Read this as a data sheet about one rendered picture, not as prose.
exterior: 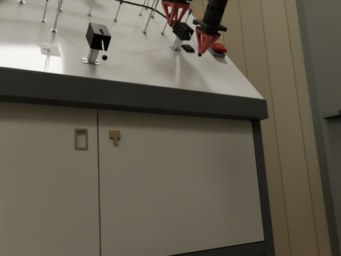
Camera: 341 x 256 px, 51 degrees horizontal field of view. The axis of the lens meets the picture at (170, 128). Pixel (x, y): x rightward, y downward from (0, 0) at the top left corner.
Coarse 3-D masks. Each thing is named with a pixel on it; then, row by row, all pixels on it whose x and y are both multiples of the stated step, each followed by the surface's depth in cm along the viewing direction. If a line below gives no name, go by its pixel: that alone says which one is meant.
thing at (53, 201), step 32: (0, 128) 81; (32, 128) 84; (64, 128) 88; (96, 128) 93; (0, 160) 79; (32, 160) 83; (64, 160) 87; (96, 160) 91; (0, 192) 78; (32, 192) 82; (64, 192) 85; (96, 192) 89; (0, 224) 77; (32, 224) 80; (64, 224) 84; (96, 224) 88
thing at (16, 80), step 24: (0, 72) 79; (24, 72) 82; (0, 96) 79; (24, 96) 81; (48, 96) 84; (72, 96) 87; (96, 96) 90; (120, 96) 93; (144, 96) 97; (168, 96) 101; (192, 96) 106; (216, 96) 110
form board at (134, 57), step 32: (0, 0) 104; (32, 0) 112; (64, 0) 122; (96, 0) 133; (128, 0) 146; (160, 0) 163; (0, 32) 91; (32, 32) 97; (64, 32) 104; (128, 32) 122; (160, 32) 133; (0, 64) 81; (32, 64) 86; (64, 64) 91; (128, 64) 104; (160, 64) 113; (192, 64) 122; (224, 64) 133; (256, 96) 122
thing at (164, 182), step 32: (128, 128) 97; (160, 128) 103; (192, 128) 108; (224, 128) 115; (128, 160) 95; (160, 160) 100; (192, 160) 106; (224, 160) 112; (128, 192) 94; (160, 192) 98; (192, 192) 104; (224, 192) 110; (256, 192) 116; (128, 224) 92; (160, 224) 96; (192, 224) 102; (224, 224) 107; (256, 224) 114
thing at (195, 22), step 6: (210, 6) 109; (210, 12) 109; (216, 12) 109; (222, 12) 110; (204, 18) 111; (210, 18) 110; (216, 18) 110; (198, 24) 113; (204, 24) 109; (210, 24) 111; (216, 24) 111; (222, 30) 115
